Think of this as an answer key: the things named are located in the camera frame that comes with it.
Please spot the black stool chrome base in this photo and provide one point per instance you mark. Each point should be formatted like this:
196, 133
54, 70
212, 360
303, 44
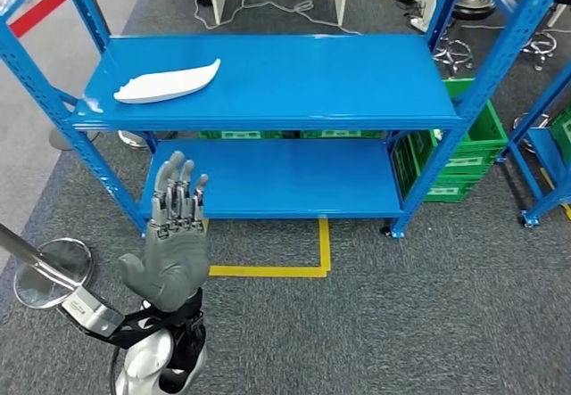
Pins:
473, 5
539, 47

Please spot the white curved plastic part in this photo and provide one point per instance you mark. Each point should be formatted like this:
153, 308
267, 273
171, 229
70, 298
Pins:
165, 85

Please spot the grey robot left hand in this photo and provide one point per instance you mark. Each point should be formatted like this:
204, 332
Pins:
174, 262

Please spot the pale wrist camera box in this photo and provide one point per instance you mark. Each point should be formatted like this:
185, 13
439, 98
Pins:
91, 312

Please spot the red barrier belt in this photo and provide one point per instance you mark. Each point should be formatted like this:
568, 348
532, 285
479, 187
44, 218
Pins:
38, 11

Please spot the black pole with round base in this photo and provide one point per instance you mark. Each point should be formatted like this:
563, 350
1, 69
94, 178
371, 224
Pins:
60, 140

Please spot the dark belt stanchion post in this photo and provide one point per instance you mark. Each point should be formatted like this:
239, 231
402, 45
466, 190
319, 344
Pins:
129, 140

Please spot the chrome stanchion with round base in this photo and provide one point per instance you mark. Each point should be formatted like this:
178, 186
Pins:
54, 274

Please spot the green plastic crate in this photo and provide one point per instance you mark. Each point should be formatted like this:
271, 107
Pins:
563, 135
484, 132
239, 135
341, 135
448, 191

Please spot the blue metal shelf rack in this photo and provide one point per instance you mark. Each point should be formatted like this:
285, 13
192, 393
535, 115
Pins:
285, 79
546, 156

